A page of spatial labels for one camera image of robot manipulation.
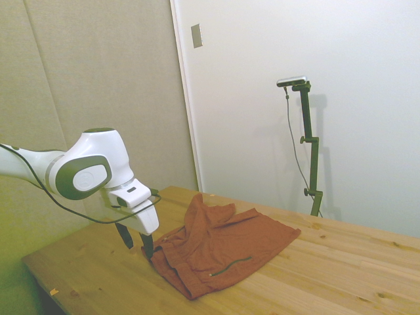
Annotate grey wall plate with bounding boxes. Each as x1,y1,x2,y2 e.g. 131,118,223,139
190,23,204,49

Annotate grey camera on stand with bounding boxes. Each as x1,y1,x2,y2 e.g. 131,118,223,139
276,75,308,88

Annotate white door frame trim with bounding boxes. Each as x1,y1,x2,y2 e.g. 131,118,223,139
169,0,205,193

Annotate rust red shorts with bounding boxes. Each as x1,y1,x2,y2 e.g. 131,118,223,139
141,192,302,301

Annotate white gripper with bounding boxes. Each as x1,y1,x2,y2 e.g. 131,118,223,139
113,203,161,261

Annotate dark green camera stand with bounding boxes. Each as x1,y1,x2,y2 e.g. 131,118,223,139
291,81,324,217

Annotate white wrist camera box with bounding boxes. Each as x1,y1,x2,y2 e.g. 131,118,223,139
107,181,154,211

